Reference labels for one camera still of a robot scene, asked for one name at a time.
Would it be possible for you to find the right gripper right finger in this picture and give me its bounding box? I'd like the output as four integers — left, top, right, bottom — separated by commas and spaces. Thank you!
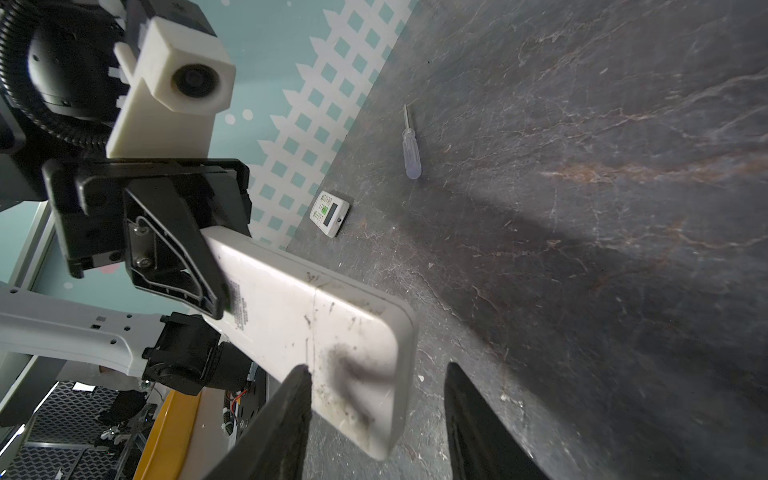
444, 362, 547, 479

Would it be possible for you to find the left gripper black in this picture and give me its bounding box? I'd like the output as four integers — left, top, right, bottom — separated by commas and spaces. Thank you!
43, 158, 252, 320

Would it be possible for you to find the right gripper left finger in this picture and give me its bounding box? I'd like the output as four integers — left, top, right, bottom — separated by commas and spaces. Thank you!
205, 365, 312, 480

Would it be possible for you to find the clear handle screwdriver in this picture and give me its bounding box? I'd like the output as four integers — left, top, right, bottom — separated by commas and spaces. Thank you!
402, 105, 422, 180

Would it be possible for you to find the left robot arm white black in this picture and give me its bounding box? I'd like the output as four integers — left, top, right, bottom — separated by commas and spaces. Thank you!
1, 1, 252, 395

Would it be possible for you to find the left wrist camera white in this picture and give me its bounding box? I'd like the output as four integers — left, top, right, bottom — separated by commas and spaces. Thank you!
105, 16, 236, 160

